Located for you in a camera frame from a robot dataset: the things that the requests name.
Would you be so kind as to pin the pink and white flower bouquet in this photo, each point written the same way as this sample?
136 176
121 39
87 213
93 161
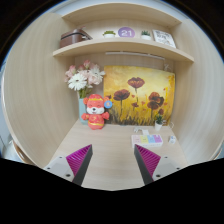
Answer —
83 76

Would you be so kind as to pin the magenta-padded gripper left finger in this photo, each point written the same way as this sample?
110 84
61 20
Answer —
79 160

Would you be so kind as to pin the small potted green plant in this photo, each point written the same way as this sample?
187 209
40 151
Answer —
158 126

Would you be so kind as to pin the red plush toy figure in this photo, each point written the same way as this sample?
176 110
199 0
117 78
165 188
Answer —
96 115

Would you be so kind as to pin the pale blue vase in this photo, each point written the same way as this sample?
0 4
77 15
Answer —
82 110

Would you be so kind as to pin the yellow poppy flower painting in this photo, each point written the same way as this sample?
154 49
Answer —
140 96

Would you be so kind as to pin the light wooden shelf unit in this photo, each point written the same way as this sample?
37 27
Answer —
120 46

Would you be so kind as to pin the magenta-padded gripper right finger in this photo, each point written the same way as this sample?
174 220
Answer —
148 160

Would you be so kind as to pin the white light bar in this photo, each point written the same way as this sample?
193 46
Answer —
133 54

